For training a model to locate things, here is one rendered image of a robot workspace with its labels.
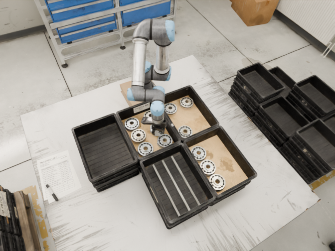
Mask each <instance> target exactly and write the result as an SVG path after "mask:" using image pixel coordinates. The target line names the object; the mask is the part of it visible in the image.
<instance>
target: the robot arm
mask: <svg viewBox="0 0 335 251"><path fill-rule="evenodd" d="M149 40H154V43H155V44H156V63H155V65H151V63H150V62H148V61H146V50H147V44H148V43H149ZM174 40H175V25H174V22H173V21H172V20H162V19H150V18H148V19H144V20H143V21H141V22H140V23H139V24H138V25H137V27H136V28H135V31H134V33H133V40H132V42H133V43H134V51H133V67H132V84H131V88H128V90H127V99H128V100H129V101H137V102H151V103H152V104H151V115H152V117H143V118H142V121H141V123H142V124H144V125H153V126H152V134H153V136H162V135H161V134H159V132H158V131H160V132H161V133H163V134H164V130H165V128H166V126H167V123H168V122H167V120H166V119H164V110H165V89H164V88H163V87H162V86H155V87H153V83H152V81H164V82H165V81H169V80H170V76H171V66H170V65H169V64H168V55H169V46H170V45H171V43H172V42H173V41H174ZM162 131H163V132H162Z"/></svg>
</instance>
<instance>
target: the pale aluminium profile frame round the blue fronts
mask: <svg viewBox="0 0 335 251"><path fill-rule="evenodd" d="M159 1H162V0H143V1H139V2H135V3H131V4H127V5H123V6H119V3H120V2H119V0H113V4H115V8H111V9H107V10H103V11H99V12H95V13H90V14H86V15H82V16H78V17H74V18H71V19H67V20H63V21H59V22H55V23H51V24H49V23H48V22H49V20H51V19H52V18H51V16H50V15H49V16H45V14H44V11H43V9H46V8H47V6H46V5H44V6H41V4H40V2H39V0H34V2H35V4H36V6H37V8H38V11H39V13H40V15H41V18H42V20H43V22H44V24H45V27H46V29H47V31H48V34H49V39H51V40H52V42H53V45H54V47H55V49H56V51H57V54H58V56H59V58H60V60H61V63H62V65H61V67H62V68H66V67H67V66H68V64H66V63H65V61H64V60H67V59H70V58H73V57H77V56H80V55H83V54H87V53H90V52H93V51H97V50H100V49H103V48H107V47H110V46H113V45H117V44H121V46H120V49H122V50H124V49H126V47H125V46H124V42H127V41H130V40H133V36H129V37H123V34H124V32H125V31H127V30H131V29H134V28H136V27H137V25H138V24H139V23H136V24H132V25H127V26H125V27H122V23H121V20H122V18H121V16H120V13H121V11H123V10H127V9H131V8H135V7H139V6H143V5H147V4H151V3H155V2H159ZM170 7H173V10H172V9H170V14H168V15H163V16H161V17H157V18H155V19H162V20H171V19H170V18H172V21H173V22H174V25H175V21H176V9H177V0H173V4H172V5H170ZM112 13H115V15H116V16H117V19H116V24H117V29H113V30H109V31H107V32H104V33H100V34H97V35H93V36H89V37H86V38H82V39H79V40H75V41H70V42H67V43H64V44H61V45H57V42H56V40H55V38H59V36H58V35H55V36H54V35H53V33H52V31H55V30H56V28H57V27H61V26H65V25H69V24H73V23H76V22H80V21H84V20H88V19H92V18H96V17H100V16H104V15H108V14H112ZM113 34H115V35H116V36H117V38H118V39H117V40H115V41H112V42H108V43H105V44H102V45H98V46H95V47H91V48H88V49H85V50H81V51H78V52H74V53H71V54H68V55H63V54H61V51H62V50H63V49H64V48H68V47H71V46H75V45H78V44H82V43H85V42H89V41H92V40H96V39H99V38H103V37H106V36H110V35H113Z"/></svg>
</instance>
